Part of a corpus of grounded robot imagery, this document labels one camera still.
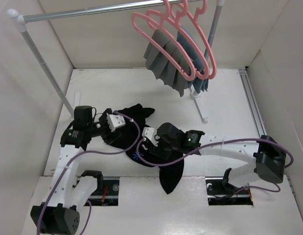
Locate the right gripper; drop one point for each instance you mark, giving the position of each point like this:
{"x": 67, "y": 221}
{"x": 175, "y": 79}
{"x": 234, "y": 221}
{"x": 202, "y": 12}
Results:
{"x": 159, "y": 151}

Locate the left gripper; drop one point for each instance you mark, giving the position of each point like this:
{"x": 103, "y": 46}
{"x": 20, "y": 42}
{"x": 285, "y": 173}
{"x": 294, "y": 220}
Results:
{"x": 108, "y": 137}

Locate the black t shirt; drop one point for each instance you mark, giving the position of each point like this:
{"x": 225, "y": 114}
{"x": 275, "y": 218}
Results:
{"x": 169, "y": 176}

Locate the pink hanger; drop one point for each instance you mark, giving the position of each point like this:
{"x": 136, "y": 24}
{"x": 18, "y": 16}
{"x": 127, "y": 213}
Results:
{"x": 156, "y": 20}
{"x": 209, "y": 72}

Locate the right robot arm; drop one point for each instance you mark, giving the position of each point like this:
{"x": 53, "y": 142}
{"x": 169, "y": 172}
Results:
{"x": 264, "y": 158}

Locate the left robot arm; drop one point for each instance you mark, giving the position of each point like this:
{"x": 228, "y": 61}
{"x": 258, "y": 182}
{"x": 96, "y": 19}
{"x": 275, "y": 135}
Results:
{"x": 58, "y": 213}

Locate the blue t shirt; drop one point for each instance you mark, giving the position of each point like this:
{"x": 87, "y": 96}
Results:
{"x": 199, "y": 85}

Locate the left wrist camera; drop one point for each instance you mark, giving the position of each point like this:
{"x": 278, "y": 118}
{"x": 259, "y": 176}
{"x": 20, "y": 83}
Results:
{"x": 115, "y": 121}

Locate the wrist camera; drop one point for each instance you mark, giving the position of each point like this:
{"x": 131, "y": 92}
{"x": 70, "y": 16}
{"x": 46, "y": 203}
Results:
{"x": 115, "y": 121}
{"x": 150, "y": 134}

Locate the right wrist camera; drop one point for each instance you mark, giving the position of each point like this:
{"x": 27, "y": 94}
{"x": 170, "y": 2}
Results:
{"x": 150, "y": 134}

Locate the aluminium rail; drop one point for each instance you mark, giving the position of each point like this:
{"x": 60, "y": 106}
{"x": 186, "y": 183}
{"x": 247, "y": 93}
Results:
{"x": 257, "y": 118}

